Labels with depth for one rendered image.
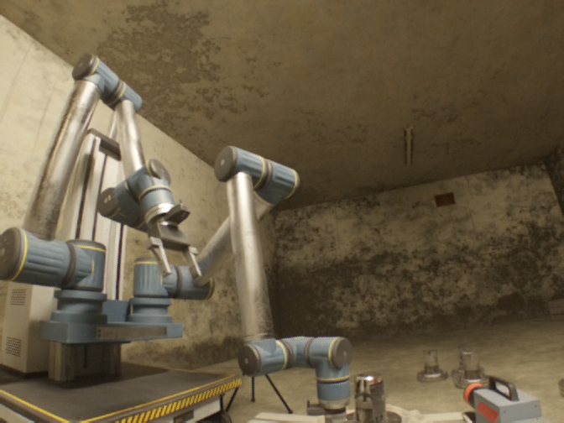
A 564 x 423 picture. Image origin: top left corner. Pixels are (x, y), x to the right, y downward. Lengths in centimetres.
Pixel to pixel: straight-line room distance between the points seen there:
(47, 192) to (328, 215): 582
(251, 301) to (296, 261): 556
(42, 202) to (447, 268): 603
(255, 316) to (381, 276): 526
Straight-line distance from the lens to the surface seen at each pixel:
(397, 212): 637
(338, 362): 98
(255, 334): 98
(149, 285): 167
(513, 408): 118
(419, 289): 613
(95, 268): 142
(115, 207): 104
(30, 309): 177
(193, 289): 178
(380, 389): 134
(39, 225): 130
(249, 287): 100
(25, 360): 179
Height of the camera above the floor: 69
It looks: 19 degrees up
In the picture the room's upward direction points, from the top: 3 degrees counter-clockwise
